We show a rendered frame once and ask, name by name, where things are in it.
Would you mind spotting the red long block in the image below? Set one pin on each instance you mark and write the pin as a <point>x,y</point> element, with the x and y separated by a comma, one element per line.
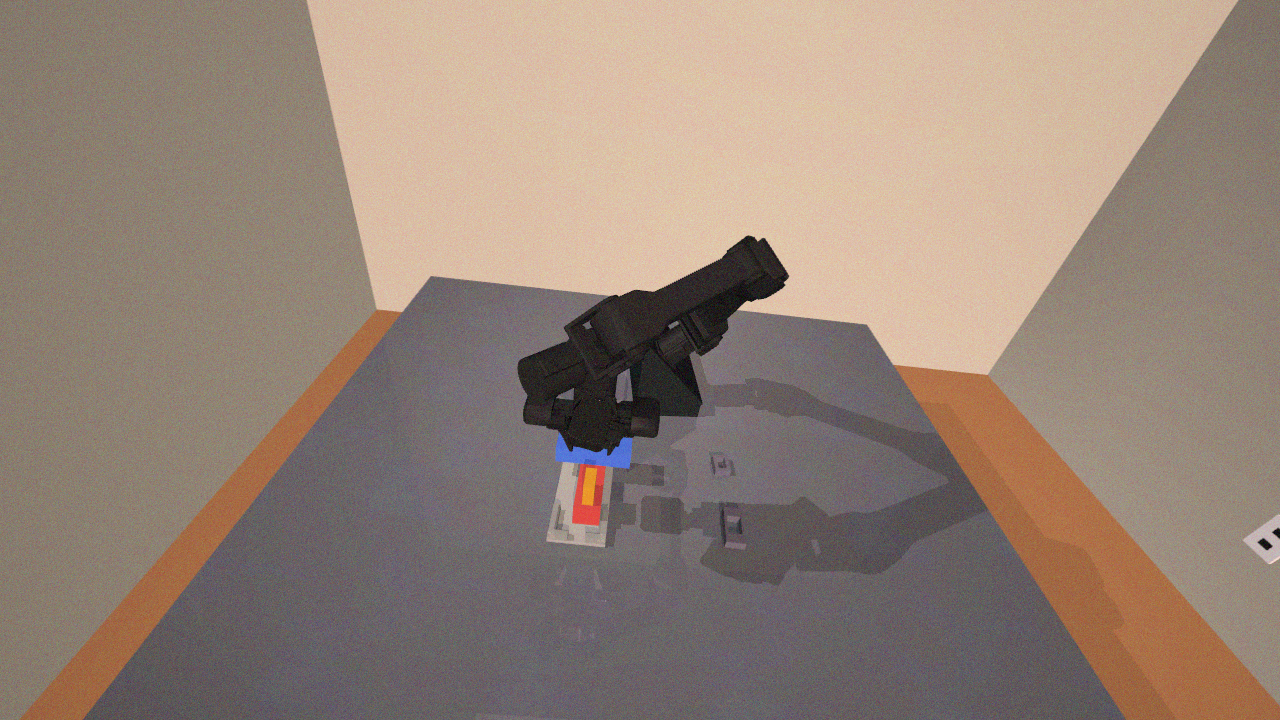
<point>586,514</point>

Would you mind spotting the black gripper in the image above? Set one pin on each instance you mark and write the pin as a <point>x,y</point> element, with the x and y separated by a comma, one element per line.
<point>640,416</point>

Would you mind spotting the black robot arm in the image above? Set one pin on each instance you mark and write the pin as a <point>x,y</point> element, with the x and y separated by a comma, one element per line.
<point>624,327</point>

